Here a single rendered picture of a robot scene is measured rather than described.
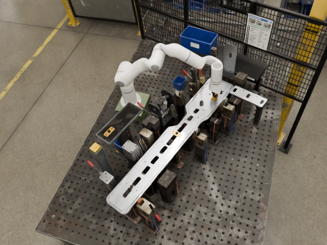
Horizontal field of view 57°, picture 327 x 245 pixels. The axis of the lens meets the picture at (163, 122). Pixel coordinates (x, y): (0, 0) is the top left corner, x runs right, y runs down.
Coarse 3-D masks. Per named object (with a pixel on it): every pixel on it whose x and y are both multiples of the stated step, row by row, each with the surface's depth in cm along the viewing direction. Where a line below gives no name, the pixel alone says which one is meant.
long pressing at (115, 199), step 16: (208, 80) 259; (208, 96) 249; (224, 96) 248; (192, 112) 241; (208, 112) 239; (176, 128) 233; (192, 128) 231; (160, 144) 225; (176, 144) 224; (144, 160) 219; (160, 160) 217; (128, 176) 212; (144, 176) 211; (112, 192) 206; (144, 192) 205; (128, 208) 199
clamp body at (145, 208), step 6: (144, 198) 195; (138, 204) 193; (144, 204) 193; (150, 204) 193; (138, 210) 198; (144, 210) 190; (150, 210) 190; (156, 210) 197; (144, 216) 200; (150, 216) 192; (144, 222) 215; (150, 222) 209; (156, 222) 210; (150, 228) 217; (156, 228) 216; (156, 234) 216
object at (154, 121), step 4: (148, 116) 233; (152, 116) 233; (148, 120) 230; (152, 120) 230; (156, 120) 230; (152, 124) 230; (156, 124) 231; (152, 128) 234; (156, 128) 234; (156, 132) 237; (160, 132) 245; (156, 136) 242
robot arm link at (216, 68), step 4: (212, 64) 222; (216, 64) 221; (220, 64) 220; (212, 68) 220; (216, 68) 219; (220, 68) 218; (212, 72) 222; (216, 72) 220; (220, 72) 221; (212, 76) 225; (216, 76) 223; (220, 76) 224; (212, 80) 229; (216, 80) 226; (220, 80) 228
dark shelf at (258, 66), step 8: (176, 40) 291; (200, 56) 274; (240, 56) 269; (248, 56) 268; (240, 64) 263; (248, 64) 263; (256, 64) 262; (264, 64) 261; (248, 72) 257; (256, 72) 256; (256, 80) 252
